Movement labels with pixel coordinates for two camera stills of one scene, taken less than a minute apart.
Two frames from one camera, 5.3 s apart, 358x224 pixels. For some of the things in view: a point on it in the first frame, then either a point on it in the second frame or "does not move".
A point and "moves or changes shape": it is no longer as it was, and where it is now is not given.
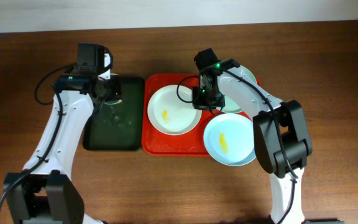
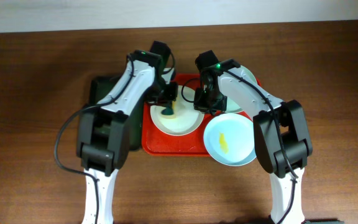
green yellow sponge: (112, 102) moves or changes shape
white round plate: (171, 110) does not move
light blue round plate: (229, 139) does not move
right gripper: (201, 104) does not move
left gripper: (109, 90) to (168, 101)
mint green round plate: (228, 104) does not move
